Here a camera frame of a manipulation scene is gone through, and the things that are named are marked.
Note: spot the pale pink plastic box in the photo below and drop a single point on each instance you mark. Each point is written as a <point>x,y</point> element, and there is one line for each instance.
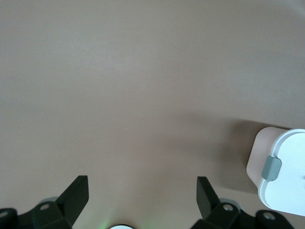
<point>258,157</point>

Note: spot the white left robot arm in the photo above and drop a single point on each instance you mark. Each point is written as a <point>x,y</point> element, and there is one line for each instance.
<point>121,227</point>

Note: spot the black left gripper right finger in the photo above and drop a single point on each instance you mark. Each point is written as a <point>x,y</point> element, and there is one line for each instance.
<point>209,205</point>

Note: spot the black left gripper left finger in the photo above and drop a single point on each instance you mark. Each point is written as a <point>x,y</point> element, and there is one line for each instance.
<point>71,202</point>

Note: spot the white lid with grey latches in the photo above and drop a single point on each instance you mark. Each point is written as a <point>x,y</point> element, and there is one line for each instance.
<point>290,186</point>

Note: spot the brown table mat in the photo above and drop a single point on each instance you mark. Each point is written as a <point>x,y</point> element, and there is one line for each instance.
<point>119,83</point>

